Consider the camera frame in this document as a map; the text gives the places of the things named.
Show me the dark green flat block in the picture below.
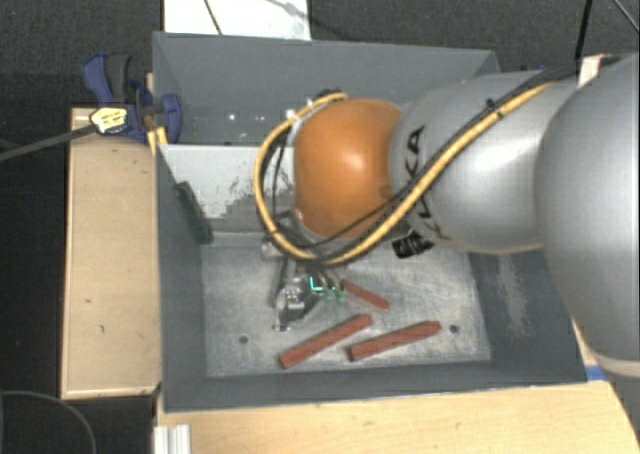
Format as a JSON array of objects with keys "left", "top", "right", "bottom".
[{"left": 173, "top": 181, "right": 214, "bottom": 245}]

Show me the red-brown flat block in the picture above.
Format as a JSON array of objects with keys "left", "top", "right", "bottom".
[
  {"left": 277, "top": 313, "right": 375, "bottom": 370},
  {"left": 346, "top": 319, "right": 444, "bottom": 363},
  {"left": 340, "top": 278, "right": 392, "bottom": 313}
]

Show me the pale wood flat board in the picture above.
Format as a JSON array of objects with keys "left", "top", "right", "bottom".
[{"left": 60, "top": 107, "right": 163, "bottom": 401}]

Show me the grey metal bin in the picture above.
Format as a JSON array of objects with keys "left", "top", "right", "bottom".
[{"left": 150, "top": 30, "right": 589, "bottom": 414}]

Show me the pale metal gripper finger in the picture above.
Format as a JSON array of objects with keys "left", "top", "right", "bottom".
[
  {"left": 271, "top": 289, "right": 288, "bottom": 333},
  {"left": 284, "top": 285, "right": 308, "bottom": 326}
]

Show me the black cylinder on white bracket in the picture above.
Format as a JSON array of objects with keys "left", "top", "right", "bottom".
[{"left": 391, "top": 232, "right": 435, "bottom": 261}]

